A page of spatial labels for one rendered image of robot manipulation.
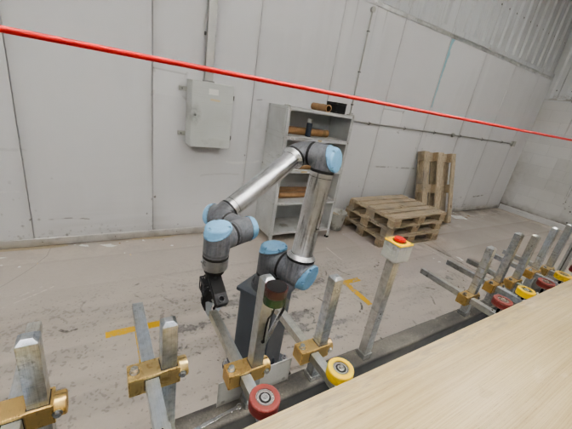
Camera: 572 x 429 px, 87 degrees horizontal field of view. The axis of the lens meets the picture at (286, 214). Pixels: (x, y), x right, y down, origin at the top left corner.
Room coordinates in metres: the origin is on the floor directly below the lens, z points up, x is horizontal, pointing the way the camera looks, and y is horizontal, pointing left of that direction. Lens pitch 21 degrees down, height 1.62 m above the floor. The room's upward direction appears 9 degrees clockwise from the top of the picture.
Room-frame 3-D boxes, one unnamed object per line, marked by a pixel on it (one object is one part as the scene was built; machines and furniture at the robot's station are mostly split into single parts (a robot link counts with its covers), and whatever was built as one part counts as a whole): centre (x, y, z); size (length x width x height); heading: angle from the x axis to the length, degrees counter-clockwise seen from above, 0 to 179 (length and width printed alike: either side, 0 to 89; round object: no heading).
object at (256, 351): (0.70, 0.02, 0.93); 0.03 x 0.03 x 0.48; 34
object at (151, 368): (0.54, 0.25, 0.95); 0.13 x 0.06 x 0.05; 124
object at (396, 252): (0.98, -0.41, 1.18); 0.07 x 0.07 x 0.08; 34
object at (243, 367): (0.68, 0.04, 0.85); 0.13 x 0.06 x 0.05; 124
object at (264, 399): (0.56, -0.02, 0.85); 0.08 x 0.08 x 0.11
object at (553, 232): (1.80, -1.65, 0.90); 0.03 x 0.03 x 0.48; 34
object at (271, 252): (1.49, 0.03, 0.79); 0.17 x 0.15 x 0.18; 56
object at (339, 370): (0.69, -0.24, 0.85); 0.08 x 0.08 x 0.11
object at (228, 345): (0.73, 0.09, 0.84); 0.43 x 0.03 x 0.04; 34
